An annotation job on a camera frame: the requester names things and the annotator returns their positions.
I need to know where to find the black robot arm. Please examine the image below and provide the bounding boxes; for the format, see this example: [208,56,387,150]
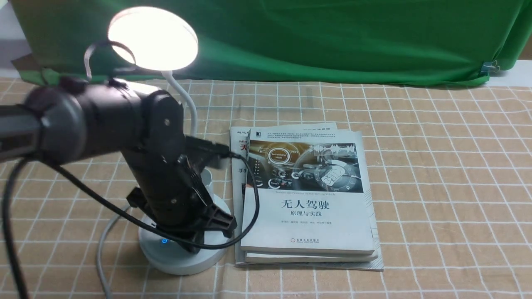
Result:
[1,76,237,254]

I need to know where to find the orange checkered tablecloth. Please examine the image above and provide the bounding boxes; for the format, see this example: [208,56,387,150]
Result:
[11,80,532,299]

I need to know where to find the metal binder clip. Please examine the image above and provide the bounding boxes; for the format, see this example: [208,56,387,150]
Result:
[479,60,500,76]

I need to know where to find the black camera cable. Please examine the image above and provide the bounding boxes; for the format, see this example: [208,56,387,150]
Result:
[2,137,261,299]

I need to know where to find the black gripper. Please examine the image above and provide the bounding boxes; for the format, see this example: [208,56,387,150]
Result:
[121,145,237,254]

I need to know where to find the green backdrop cloth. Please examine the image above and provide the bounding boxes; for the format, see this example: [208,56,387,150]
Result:
[11,0,531,86]

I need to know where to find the middle white book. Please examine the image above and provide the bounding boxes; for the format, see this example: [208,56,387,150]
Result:
[243,250,381,263]

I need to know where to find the white lamp power cable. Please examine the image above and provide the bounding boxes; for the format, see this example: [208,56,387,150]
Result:
[96,203,144,299]

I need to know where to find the bottom white red-lettered book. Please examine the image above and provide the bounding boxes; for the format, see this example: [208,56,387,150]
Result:
[230,123,384,271]

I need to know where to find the white looped arm cable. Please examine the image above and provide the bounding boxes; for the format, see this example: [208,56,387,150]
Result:
[84,40,137,81]

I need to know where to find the top white self-driving book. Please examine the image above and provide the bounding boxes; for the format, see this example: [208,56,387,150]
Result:
[241,127,376,254]

